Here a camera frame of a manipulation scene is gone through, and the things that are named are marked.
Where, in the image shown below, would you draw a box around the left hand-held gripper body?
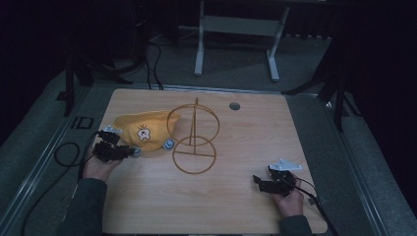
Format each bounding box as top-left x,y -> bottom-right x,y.
92,125 -> 124,163

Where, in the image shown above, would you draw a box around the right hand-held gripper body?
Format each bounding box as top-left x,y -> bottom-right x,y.
268,158 -> 303,199

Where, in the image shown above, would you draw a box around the yellow hat with cartoon print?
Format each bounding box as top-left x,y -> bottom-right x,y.
113,110 -> 182,157

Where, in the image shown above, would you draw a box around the person's left hand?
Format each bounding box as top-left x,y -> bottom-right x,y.
82,152 -> 124,183

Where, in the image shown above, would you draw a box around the person's right hand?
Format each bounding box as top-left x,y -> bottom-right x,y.
272,175 -> 306,218

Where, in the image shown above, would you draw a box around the black metal stand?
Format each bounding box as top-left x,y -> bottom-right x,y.
55,48 -> 134,118

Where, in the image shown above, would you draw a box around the black tripod stand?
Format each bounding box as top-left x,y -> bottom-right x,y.
280,35 -> 364,133

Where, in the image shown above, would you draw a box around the black rectangular floor bracket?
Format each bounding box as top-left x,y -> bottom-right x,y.
69,115 -> 95,130

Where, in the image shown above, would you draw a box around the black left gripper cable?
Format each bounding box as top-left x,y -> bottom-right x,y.
20,131 -> 100,236

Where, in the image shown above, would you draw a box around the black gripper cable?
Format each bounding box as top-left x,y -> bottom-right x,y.
289,176 -> 340,236
20,131 -> 100,236

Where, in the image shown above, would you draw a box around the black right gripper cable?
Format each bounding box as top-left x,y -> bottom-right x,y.
289,176 -> 340,236

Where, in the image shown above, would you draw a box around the gold wire hat stand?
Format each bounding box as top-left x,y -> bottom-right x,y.
166,96 -> 221,176

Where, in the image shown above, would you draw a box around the black floor cables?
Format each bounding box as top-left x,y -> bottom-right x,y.
143,32 -> 165,91

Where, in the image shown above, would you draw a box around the white metal table frame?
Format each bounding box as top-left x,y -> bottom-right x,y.
194,0 -> 292,84

